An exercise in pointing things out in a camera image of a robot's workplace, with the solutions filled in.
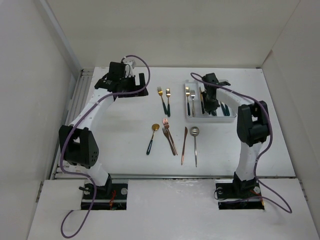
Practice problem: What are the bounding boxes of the gold spoon green handle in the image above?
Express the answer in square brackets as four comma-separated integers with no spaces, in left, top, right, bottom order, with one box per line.
[224,104,230,116]
[146,123,160,155]
[220,102,227,116]

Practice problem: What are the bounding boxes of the silver fork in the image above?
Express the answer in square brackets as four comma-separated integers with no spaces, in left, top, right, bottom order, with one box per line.
[190,89,196,117]

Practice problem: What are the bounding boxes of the gold fork green handle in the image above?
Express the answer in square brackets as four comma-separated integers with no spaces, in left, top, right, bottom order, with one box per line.
[166,88,171,117]
[185,86,191,116]
[157,86,168,115]

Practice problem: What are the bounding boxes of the silver slotted spoon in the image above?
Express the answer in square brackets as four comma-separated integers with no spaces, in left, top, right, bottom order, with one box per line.
[190,126,200,168]

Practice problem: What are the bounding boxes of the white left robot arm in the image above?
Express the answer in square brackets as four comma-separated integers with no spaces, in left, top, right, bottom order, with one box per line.
[58,58,148,199]

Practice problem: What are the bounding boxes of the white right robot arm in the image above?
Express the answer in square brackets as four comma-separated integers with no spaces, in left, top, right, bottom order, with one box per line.
[201,73,273,200]

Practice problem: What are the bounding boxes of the white three-compartment cutlery tray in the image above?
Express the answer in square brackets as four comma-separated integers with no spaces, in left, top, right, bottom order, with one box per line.
[184,80,237,123]

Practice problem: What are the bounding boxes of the rose gold fork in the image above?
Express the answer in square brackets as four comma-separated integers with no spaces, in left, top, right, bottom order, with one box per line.
[162,127,176,156]
[162,118,178,155]

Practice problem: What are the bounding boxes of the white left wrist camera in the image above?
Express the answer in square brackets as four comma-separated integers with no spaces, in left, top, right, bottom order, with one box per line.
[121,58,137,69]

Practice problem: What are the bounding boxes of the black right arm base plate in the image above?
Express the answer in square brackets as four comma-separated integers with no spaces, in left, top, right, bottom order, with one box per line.
[215,179,265,210]

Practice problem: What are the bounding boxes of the aluminium rail frame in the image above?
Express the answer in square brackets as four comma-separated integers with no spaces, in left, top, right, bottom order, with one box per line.
[46,68,94,180]

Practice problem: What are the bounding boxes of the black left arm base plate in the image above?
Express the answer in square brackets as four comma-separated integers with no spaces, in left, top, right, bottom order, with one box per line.
[78,181,128,211]

